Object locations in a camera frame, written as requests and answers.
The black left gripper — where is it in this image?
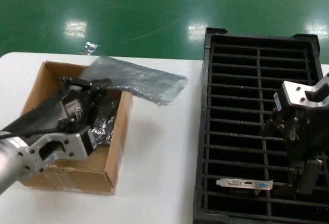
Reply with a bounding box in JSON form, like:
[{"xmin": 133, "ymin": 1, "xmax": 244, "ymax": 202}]
[{"xmin": 0, "ymin": 76, "xmax": 113, "ymax": 139}]

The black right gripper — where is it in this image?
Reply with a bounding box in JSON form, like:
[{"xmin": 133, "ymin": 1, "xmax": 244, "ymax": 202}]
[{"xmin": 260, "ymin": 105, "xmax": 329, "ymax": 196}]

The grey antistatic plastic bag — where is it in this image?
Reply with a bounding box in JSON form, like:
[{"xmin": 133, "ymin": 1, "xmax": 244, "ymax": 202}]
[{"xmin": 80, "ymin": 55, "xmax": 189, "ymax": 107}]

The graphics card with metal bracket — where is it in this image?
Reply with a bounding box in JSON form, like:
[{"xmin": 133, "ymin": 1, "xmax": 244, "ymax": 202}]
[{"xmin": 215, "ymin": 178, "xmax": 274, "ymax": 192}]

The graphics card in antistatic bag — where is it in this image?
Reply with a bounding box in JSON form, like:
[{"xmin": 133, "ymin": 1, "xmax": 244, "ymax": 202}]
[{"xmin": 91, "ymin": 95, "xmax": 121, "ymax": 149}]

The black slotted plastic container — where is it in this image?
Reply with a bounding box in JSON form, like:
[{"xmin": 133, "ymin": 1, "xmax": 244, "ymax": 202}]
[{"xmin": 192, "ymin": 27, "xmax": 329, "ymax": 224}]

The brown cardboard box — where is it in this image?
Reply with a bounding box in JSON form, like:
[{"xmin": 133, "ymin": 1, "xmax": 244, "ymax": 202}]
[{"xmin": 19, "ymin": 61, "xmax": 135, "ymax": 196}]

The crumpled foil scrap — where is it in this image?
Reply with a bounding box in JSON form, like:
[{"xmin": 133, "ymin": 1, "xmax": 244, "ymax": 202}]
[{"xmin": 79, "ymin": 41, "xmax": 100, "ymax": 56}]

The silver right wrist bracket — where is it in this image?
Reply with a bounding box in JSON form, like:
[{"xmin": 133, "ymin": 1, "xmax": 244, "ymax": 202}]
[{"xmin": 272, "ymin": 71, "xmax": 329, "ymax": 112}]

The silver wrist bracket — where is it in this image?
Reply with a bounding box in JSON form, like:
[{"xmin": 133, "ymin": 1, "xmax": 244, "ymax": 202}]
[
  {"xmin": 19, "ymin": 126, "xmax": 99, "ymax": 175},
  {"xmin": 272, "ymin": 71, "xmax": 329, "ymax": 112}
]

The silver left wrist bracket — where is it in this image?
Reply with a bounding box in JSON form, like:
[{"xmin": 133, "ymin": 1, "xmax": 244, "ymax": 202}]
[{"xmin": 19, "ymin": 126, "xmax": 99, "ymax": 175}]

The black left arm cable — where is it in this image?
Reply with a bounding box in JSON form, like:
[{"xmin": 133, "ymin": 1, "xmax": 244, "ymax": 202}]
[{"xmin": 0, "ymin": 123, "xmax": 75, "ymax": 140}]

